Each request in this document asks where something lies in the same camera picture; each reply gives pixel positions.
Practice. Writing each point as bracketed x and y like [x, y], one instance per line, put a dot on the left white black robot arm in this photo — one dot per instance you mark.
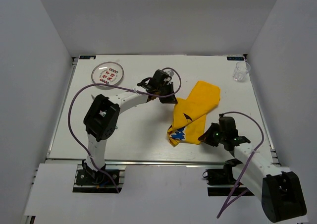
[102, 116]

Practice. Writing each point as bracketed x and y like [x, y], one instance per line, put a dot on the yellow printed cloth napkin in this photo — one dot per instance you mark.
[189, 115]

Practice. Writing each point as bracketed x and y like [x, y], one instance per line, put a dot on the black corner label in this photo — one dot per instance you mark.
[235, 58]
[89, 57]

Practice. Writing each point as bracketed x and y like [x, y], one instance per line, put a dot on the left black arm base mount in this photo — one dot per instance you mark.
[84, 183]

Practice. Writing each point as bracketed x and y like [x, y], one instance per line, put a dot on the clear drinking glass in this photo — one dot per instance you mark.
[241, 70]

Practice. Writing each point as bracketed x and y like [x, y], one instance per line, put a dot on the white plate with red characters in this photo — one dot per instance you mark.
[109, 73]

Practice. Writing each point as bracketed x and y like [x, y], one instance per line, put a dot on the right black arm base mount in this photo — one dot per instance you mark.
[219, 182]

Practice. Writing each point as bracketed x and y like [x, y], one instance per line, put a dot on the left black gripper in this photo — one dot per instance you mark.
[171, 99]

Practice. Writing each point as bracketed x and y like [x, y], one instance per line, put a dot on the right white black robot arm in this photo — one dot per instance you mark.
[250, 173]

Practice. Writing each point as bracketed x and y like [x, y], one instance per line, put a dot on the left black corner label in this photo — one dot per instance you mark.
[89, 57]

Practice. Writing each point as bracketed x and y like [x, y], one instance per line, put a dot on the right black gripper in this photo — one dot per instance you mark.
[207, 138]

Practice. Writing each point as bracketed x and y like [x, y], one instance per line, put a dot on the right black corner label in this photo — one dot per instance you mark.
[235, 58]

